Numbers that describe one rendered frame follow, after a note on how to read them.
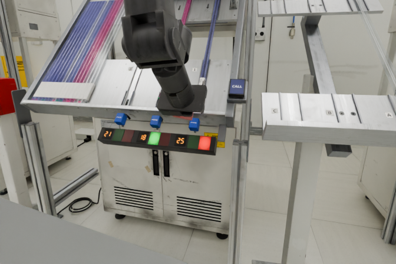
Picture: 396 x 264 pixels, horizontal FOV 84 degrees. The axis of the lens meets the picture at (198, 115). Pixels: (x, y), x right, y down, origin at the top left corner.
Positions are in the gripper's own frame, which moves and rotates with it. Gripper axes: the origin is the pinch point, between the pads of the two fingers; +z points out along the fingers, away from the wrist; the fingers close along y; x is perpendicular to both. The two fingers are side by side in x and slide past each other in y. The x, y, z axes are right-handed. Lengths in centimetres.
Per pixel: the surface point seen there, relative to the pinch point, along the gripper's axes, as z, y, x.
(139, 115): 5.5, 17.3, -2.0
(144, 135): 4.9, 13.4, 4.3
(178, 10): 4.0, 13.8, -46.1
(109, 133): 4.9, 24.5, 4.5
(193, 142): 4.9, -0.6, 5.0
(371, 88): 158, -129, -123
